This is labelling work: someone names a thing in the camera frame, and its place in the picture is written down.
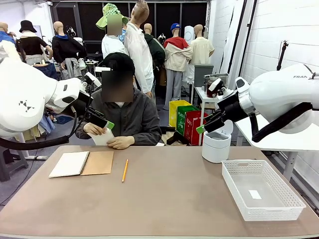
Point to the white perforated plastic basket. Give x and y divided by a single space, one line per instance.
269 214

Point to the mannequin dark green jacket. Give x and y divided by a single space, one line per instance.
157 49

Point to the person's left hand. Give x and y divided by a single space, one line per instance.
122 142

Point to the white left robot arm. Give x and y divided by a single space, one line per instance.
22 99

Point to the spiral notebook brown cover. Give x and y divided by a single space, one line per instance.
99 163

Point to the red recycling bag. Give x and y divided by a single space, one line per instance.
193 129

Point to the glass jar brown liquid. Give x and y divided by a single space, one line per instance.
210 91

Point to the yellow pencil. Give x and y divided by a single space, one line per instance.
124 171

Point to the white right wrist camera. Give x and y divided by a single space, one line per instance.
215 84

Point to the mannequin in cream shirt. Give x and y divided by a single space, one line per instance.
202 52

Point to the mannequin red beige jacket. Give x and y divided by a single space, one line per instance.
177 57

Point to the small white table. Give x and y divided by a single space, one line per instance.
203 95

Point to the large white table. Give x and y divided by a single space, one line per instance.
286 144

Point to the mannequin in black hoodie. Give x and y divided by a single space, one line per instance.
67 48

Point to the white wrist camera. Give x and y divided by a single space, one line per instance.
93 79
215 84

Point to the black floor stand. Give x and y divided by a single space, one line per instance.
178 137

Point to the green recycling bag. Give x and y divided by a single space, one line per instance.
180 122

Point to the tall mannequin white shirt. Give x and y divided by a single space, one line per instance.
139 54

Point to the person in grey jacket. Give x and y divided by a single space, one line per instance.
134 114

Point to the person's right hand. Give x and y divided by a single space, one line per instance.
93 129

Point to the person's right forearm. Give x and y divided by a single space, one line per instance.
81 130

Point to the white lidded trash bin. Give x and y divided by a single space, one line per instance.
215 149

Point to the grey box bin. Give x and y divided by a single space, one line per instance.
203 74

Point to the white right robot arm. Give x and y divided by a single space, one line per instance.
279 94

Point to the black tripod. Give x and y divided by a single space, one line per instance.
281 58

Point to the mannequin with black hat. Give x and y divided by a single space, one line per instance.
30 44

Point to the mannequin with green hat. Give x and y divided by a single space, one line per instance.
112 46

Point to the metal tray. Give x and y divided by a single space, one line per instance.
221 76

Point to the blue denim garment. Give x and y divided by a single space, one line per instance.
48 69

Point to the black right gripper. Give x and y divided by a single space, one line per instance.
233 108

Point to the mannequin in blue shirt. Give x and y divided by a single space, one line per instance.
5 36

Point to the person's left forearm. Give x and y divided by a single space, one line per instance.
147 138

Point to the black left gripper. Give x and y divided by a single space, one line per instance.
83 104

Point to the black cap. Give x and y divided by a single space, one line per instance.
119 62

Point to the grey stool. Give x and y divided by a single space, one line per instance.
12 161

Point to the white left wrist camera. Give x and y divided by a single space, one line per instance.
93 79

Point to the torn white notebook sheet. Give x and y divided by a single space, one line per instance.
103 139

